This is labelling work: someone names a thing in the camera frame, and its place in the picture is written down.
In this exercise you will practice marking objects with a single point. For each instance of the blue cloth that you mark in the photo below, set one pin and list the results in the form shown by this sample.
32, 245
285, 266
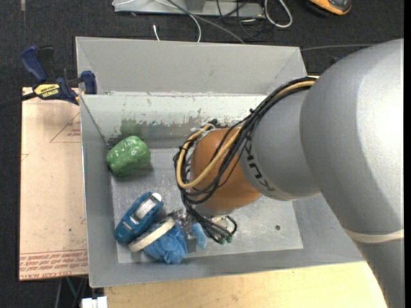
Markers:
170, 249

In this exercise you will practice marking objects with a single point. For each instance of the white tape roll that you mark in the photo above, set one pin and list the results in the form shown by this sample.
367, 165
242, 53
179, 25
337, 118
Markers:
151, 237

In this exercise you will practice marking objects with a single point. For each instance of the blue tape dispenser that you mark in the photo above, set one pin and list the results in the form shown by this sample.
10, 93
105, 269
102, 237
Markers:
133, 223

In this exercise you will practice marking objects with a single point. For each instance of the green toy bell pepper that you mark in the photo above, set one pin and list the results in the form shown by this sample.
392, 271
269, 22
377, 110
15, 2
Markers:
128, 157

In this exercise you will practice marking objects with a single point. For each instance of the brown cardboard board, red print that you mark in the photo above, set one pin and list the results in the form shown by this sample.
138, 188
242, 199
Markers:
51, 184

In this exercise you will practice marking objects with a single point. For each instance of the grey metal bin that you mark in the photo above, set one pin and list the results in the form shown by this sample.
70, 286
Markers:
192, 72

